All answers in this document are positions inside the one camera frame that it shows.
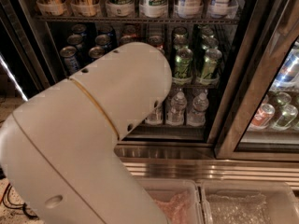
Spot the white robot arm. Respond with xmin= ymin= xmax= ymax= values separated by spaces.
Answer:
xmin=0 ymin=42 xmax=172 ymax=224

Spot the front left green can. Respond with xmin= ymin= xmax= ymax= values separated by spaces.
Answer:
xmin=173 ymin=48 xmax=192 ymax=79

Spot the front right green can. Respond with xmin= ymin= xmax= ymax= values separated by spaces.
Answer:
xmin=199 ymin=49 xmax=222 ymax=79

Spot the front blue pepsi can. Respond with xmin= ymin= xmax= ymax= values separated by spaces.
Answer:
xmin=89 ymin=47 xmax=105 ymax=61

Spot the steel fridge base grille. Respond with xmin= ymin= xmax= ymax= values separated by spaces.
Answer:
xmin=115 ymin=144 xmax=299 ymax=191

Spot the front silver pepsi can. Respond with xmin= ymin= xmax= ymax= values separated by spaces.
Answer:
xmin=60 ymin=46 xmax=80 ymax=75

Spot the closed glass fridge door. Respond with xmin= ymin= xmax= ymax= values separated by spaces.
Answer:
xmin=214 ymin=0 xmax=299 ymax=161

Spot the orange can behind glass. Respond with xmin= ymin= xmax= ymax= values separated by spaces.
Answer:
xmin=250 ymin=104 xmax=275 ymax=128

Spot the open fridge door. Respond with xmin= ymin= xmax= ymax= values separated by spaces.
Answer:
xmin=0 ymin=7 xmax=51 ymax=101

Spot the green can behind glass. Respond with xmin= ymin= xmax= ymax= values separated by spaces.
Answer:
xmin=272 ymin=105 xmax=298 ymax=130

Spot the redbull can behind glass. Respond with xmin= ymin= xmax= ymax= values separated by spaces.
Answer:
xmin=275 ymin=51 xmax=299 ymax=87

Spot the left water bottle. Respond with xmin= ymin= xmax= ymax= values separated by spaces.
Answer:
xmin=145 ymin=105 xmax=163 ymax=125

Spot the water bottle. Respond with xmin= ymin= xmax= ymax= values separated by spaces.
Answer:
xmin=187 ymin=92 xmax=209 ymax=127
xmin=166 ymin=91 xmax=187 ymax=126
xmin=145 ymin=105 xmax=163 ymax=125

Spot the middle water bottle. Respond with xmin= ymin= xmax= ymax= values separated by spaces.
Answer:
xmin=166 ymin=91 xmax=187 ymax=126

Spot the right water bottle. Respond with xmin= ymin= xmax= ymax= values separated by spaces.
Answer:
xmin=187 ymin=92 xmax=209 ymax=127

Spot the left clear plastic bin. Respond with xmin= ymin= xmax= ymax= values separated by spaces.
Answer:
xmin=137 ymin=178 xmax=204 ymax=224

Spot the clear plastic bin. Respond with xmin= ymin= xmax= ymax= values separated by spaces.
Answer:
xmin=137 ymin=178 xmax=204 ymax=224
xmin=200 ymin=181 xmax=299 ymax=224

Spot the right clear plastic bin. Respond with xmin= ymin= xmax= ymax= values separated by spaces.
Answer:
xmin=200 ymin=181 xmax=299 ymax=224

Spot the black cable on floor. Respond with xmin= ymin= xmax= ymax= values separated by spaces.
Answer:
xmin=1 ymin=184 xmax=38 ymax=220

